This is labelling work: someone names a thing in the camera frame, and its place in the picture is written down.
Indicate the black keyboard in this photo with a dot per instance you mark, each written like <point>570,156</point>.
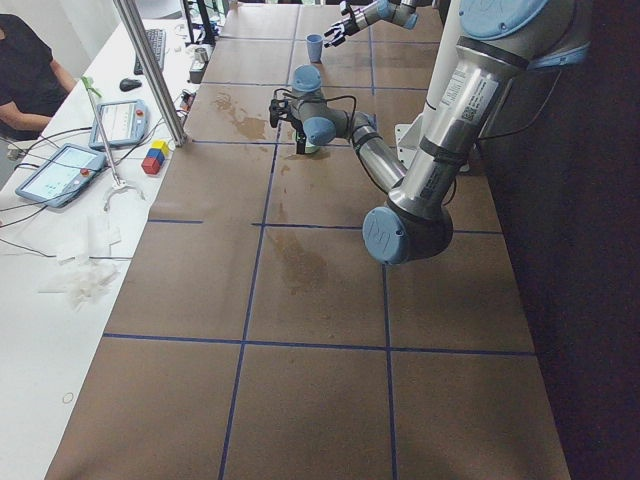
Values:
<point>156,39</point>

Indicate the teach pendant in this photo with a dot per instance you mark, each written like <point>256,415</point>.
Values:
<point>125,122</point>
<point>62,177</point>

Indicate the reacher grabber stick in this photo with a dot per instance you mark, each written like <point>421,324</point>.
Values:
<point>119,185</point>

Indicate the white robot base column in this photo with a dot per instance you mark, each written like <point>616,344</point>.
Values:
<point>408,136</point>

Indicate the blue plastic cup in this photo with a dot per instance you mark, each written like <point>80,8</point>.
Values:
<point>314,44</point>

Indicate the crumpled white tissues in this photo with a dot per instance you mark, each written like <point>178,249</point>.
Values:
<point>84,268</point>

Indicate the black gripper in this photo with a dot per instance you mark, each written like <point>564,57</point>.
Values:
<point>301,140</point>
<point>353,22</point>

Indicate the person in black shirt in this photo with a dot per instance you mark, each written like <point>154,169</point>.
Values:
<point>34,85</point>

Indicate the red blue yellow blocks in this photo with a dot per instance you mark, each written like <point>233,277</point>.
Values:
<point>155,157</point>

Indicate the aluminium frame post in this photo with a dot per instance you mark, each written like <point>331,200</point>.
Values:
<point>133,24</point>

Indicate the steel cup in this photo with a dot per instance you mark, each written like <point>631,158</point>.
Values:
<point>201,55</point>

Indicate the upper teach pendant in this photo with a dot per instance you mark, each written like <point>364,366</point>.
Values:
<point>125,122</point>

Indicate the lower teach pendant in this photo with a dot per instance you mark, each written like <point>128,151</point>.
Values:
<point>62,177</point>

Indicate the black computer mouse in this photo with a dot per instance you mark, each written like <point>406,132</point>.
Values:
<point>129,84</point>

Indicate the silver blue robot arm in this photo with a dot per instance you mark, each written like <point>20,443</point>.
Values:
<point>485,46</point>
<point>400,13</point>

